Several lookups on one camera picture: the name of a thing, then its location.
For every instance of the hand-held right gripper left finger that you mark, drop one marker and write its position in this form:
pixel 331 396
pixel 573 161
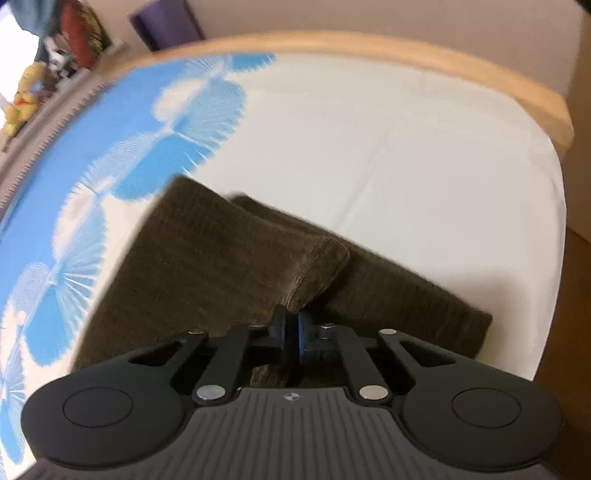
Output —
pixel 282 337

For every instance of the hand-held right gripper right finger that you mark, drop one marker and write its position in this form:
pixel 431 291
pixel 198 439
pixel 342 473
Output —
pixel 304 339

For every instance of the blue white patterned bed sheet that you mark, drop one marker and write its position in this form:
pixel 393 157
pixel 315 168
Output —
pixel 392 161

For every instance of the window sill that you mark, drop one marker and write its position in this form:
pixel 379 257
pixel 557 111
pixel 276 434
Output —
pixel 55 115

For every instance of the purple board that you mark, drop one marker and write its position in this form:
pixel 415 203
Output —
pixel 166 23

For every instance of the yellow bear plush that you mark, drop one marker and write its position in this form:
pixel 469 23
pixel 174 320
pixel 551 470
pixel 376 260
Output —
pixel 25 99

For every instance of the panda plush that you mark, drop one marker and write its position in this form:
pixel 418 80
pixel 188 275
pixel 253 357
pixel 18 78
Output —
pixel 57 57

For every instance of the red patterned cushion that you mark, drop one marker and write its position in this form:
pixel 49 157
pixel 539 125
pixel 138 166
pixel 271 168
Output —
pixel 85 32

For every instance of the blue curtain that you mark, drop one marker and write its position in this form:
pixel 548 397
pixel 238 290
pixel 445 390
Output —
pixel 34 16

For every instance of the wooden bed frame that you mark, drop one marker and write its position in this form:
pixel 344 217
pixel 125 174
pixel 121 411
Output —
pixel 415 51

